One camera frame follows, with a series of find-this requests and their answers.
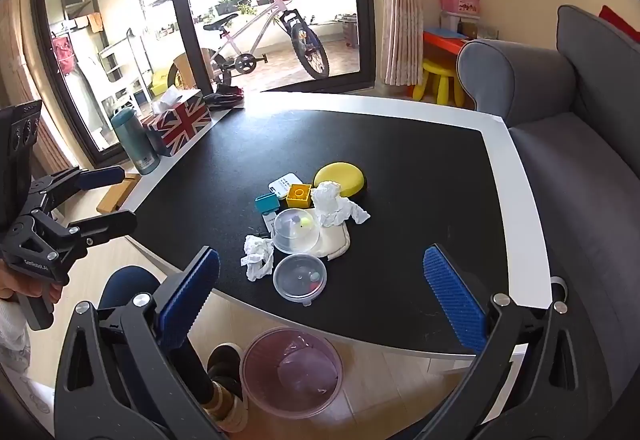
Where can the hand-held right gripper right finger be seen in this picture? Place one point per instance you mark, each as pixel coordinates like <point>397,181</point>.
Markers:
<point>452,290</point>

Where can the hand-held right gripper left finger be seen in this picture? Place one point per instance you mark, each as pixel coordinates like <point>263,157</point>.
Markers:
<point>192,290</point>

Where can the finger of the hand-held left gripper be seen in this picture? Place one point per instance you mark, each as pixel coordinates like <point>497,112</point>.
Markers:
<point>102,176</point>
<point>110,226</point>

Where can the small white tissue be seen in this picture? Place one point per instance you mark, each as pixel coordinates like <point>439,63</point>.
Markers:
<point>257,255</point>

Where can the pink trash bin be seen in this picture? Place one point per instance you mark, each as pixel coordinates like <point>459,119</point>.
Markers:
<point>260,370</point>

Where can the small teal box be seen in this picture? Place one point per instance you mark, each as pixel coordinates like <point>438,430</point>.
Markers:
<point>266,204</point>

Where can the clear domed plastic container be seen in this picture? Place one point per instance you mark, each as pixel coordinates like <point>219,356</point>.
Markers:
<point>295,232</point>

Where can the yellow toy block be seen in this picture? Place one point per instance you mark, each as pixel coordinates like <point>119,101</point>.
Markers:
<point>299,195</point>

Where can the large white tissue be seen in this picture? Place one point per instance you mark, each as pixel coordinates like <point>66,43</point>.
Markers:
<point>327,200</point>

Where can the person's left forearm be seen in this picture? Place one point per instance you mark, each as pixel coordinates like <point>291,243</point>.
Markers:
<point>11,335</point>

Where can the person's left hand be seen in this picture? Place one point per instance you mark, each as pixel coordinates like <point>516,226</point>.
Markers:
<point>17,289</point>

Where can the teal thermos bottle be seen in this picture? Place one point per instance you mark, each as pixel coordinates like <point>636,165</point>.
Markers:
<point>135,145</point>

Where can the person's left leg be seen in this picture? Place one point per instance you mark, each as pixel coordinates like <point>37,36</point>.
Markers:
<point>125,282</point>

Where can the black white sneaker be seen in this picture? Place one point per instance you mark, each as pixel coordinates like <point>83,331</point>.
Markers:
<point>227,360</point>

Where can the white shelf rack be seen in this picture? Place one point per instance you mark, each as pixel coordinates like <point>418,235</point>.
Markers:
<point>125,90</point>

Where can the flag print tissue box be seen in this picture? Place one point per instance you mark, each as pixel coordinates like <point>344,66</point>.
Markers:
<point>180,122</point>

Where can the red hanging bag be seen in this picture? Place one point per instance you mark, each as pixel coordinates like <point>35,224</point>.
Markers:
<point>62,55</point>

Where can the yellow crate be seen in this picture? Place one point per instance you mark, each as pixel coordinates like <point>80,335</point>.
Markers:
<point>160,82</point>

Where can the white oval case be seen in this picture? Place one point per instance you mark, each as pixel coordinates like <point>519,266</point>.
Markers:
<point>335,242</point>

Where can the cardboard box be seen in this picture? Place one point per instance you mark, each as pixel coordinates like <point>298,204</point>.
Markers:
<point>184,70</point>

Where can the small white box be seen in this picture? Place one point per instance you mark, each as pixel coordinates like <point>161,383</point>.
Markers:
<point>282,182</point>

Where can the black red pouch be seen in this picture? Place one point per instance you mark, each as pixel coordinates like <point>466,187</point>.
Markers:
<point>225,97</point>

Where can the yellow round case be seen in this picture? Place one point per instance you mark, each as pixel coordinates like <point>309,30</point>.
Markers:
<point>340,172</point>

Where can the grey sofa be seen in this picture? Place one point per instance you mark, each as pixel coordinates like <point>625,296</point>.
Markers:
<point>550,145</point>

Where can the white bicycle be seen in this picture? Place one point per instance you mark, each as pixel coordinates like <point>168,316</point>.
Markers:
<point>245,62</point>

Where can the row of potted plants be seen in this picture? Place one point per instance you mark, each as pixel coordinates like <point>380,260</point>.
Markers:
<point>232,0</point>

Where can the yellow plastic stool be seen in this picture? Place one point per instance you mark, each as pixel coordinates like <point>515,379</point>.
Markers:
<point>440,70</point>

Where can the red children's table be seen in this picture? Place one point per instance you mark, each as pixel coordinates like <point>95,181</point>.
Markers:
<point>440,42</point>

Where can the white storage box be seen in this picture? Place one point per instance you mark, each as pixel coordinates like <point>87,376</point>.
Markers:
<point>452,22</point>

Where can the pink patterned curtain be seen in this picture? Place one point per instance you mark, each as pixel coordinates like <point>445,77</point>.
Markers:
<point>402,10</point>

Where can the pink storage box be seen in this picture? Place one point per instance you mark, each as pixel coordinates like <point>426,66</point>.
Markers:
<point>460,2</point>

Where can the red cushion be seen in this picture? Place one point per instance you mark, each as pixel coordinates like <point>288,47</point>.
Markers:
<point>620,22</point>

